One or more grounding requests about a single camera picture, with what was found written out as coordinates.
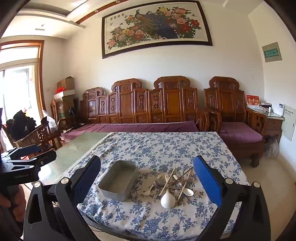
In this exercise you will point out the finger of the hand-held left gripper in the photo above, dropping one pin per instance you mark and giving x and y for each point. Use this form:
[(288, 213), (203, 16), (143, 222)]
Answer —
[(46, 157), (30, 149)]

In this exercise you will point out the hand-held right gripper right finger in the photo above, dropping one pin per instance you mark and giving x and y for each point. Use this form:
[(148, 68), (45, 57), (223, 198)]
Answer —
[(205, 183)]

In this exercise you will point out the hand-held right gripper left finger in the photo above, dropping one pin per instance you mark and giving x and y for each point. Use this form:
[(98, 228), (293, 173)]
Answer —
[(89, 178)]

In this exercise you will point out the small white plastic spoon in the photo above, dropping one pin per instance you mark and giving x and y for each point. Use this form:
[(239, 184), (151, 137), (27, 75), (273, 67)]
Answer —
[(188, 191), (146, 191)]

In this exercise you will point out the wooden chopstick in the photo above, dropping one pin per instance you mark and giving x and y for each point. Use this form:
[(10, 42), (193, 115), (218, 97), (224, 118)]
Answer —
[(167, 182), (182, 176), (185, 184), (178, 178)]

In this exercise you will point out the rectangular metal tin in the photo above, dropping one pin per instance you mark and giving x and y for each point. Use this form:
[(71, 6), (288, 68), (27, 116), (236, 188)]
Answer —
[(115, 183)]

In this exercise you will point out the person's left hand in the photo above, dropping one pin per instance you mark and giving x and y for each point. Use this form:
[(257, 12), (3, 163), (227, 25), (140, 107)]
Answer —
[(20, 197)]

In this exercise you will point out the carved wooden chair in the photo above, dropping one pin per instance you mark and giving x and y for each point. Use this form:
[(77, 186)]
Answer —
[(54, 111), (39, 136)]

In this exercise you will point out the dark clothes pile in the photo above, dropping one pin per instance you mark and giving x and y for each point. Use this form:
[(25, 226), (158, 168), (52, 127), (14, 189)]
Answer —
[(20, 125)]

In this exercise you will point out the clear plastic bag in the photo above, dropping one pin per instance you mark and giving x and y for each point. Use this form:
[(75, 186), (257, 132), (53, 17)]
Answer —
[(271, 148), (49, 122)]

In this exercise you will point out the blue floral tablecloth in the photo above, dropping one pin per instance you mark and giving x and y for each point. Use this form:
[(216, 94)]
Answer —
[(161, 148)]

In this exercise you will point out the purple armchair cushion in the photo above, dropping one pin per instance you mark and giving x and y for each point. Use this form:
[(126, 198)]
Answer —
[(240, 133)]

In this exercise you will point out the purple sofa cushion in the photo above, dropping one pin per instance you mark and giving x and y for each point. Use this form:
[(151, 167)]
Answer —
[(138, 128)]

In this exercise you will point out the brown cardboard box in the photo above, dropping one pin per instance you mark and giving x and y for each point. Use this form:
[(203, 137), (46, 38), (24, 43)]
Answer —
[(66, 83)]

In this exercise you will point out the carved wooden armchair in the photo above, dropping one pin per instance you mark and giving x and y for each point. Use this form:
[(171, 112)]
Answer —
[(226, 102)]

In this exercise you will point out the carved wooden sofa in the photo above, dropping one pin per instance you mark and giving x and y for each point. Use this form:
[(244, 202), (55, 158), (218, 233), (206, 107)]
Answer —
[(172, 102)]

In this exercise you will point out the wooden side table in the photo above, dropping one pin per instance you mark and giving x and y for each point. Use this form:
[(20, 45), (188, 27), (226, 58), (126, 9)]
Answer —
[(274, 125)]

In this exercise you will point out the black and white tissue box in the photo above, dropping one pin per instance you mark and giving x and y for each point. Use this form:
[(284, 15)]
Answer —
[(265, 107)]

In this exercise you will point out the white tabletop appliance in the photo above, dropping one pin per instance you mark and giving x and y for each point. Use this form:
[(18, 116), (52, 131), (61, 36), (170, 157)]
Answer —
[(278, 110)]

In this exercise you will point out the framed peacock flower painting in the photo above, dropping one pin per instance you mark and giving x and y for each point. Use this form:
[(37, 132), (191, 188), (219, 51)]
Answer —
[(157, 25)]

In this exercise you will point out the wooden door frame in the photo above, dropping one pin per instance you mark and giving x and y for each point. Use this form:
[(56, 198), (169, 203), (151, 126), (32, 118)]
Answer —
[(41, 74)]

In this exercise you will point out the grey wall electrical panel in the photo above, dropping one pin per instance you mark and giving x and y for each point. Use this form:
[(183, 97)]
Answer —
[(289, 126)]

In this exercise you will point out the green framed wall box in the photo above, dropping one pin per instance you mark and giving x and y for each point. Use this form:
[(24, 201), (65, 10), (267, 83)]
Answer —
[(272, 52)]

